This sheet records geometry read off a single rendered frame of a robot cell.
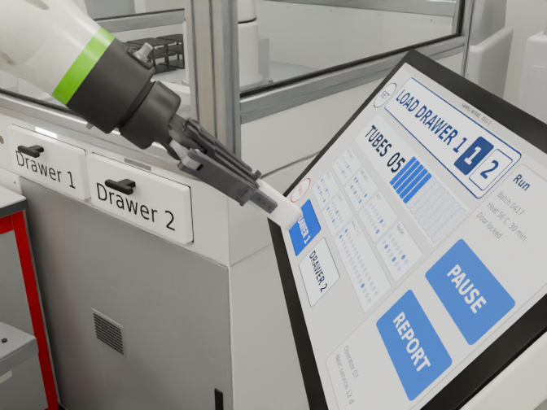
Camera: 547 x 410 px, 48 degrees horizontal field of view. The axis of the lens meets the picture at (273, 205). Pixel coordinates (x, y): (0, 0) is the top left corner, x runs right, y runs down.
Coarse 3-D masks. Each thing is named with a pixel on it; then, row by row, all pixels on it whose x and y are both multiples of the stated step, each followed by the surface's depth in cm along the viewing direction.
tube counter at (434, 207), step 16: (400, 160) 66; (416, 160) 64; (384, 176) 67; (400, 176) 64; (416, 176) 62; (432, 176) 59; (400, 192) 62; (416, 192) 60; (432, 192) 58; (448, 192) 56; (416, 208) 58; (432, 208) 56; (448, 208) 54; (464, 208) 52; (416, 224) 57; (432, 224) 55; (448, 224) 53; (432, 240) 53
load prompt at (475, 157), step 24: (408, 96) 74; (432, 96) 69; (408, 120) 71; (432, 120) 66; (456, 120) 62; (432, 144) 63; (456, 144) 59; (480, 144) 56; (504, 144) 53; (456, 168) 57; (480, 168) 54; (504, 168) 51; (480, 192) 52
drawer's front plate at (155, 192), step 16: (96, 160) 122; (112, 160) 121; (96, 176) 124; (112, 176) 120; (128, 176) 117; (144, 176) 113; (96, 192) 126; (112, 192) 122; (144, 192) 115; (160, 192) 112; (176, 192) 109; (112, 208) 124; (144, 208) 117; (160, 208) 113; (176, 208) 110; (144, 224) 118; (160, 224) 115; (176, 224) 112; (176, 240) 113
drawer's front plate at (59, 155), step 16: (16, 128) 141; (16, 144) 142; (32, 144) 137; (48, 144) 132; (64, 144) 130; (16, 160) 144; (48, 160) 135; (64, 160) 130; (80, 160) 127; (32, 176) 142; (48, 176) 137; (64, 176) 132; (80, 176) 128; (80, 192) 130
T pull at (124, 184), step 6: (108, 180) 116; (126, 180) 116; (108, 186) 116; (114, 186) 114; (120, 186) 113; (126, 186) 113; (132, 186) 115; (120, 192) 114; (126, 192) 112; (132, 192) 113
